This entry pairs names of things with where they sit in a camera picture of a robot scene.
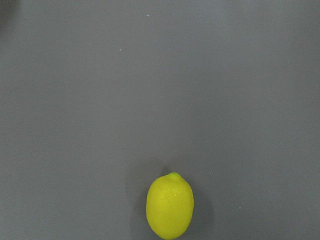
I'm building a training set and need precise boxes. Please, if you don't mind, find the yellow lemon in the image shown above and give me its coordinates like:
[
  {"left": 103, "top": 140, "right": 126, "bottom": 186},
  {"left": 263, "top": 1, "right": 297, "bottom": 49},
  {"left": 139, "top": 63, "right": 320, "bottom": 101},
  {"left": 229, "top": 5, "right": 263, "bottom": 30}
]
[{"left": 145, "top": 172, "right": 195, "bottom": 240}]

